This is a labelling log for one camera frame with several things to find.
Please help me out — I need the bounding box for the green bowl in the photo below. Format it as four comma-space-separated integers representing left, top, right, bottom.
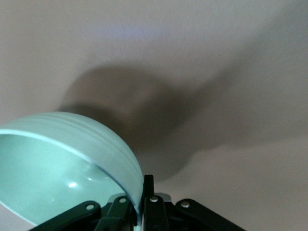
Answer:
0, 111, 145, 228

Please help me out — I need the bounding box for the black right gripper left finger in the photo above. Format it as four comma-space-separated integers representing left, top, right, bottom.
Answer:
28, 195, 135, 231

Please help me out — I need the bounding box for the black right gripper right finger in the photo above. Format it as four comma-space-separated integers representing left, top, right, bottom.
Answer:
143, 174, 246, 231

